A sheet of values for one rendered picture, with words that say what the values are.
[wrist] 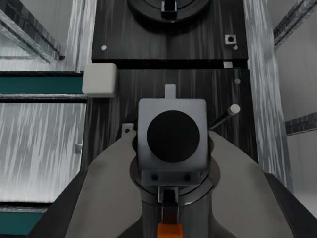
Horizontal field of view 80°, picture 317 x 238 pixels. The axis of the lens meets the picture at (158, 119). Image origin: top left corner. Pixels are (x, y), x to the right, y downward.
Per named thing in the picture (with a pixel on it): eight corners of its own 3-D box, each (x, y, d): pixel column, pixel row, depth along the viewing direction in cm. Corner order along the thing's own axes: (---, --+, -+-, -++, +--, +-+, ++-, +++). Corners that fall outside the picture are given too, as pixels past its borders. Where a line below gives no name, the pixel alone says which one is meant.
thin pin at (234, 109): (214, 129, 24) (240, 113, 16) (208, 129, 24) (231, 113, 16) (214, 123, 25) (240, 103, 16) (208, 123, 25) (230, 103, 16)
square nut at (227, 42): (234, 48, 29) (237, 44, 28) (223, 48, 29) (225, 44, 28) (233, 38, 29) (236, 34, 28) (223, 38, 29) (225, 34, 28)
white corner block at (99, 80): (120, 101, 30) (113, 92, 26) (91, 101, 30) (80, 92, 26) (121, 73, 31) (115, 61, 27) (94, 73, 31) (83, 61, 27)
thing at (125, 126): (135, 140, 24) (133, 139, 23) (123, 140, 24) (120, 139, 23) (136, 125, 25) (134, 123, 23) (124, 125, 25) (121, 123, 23)
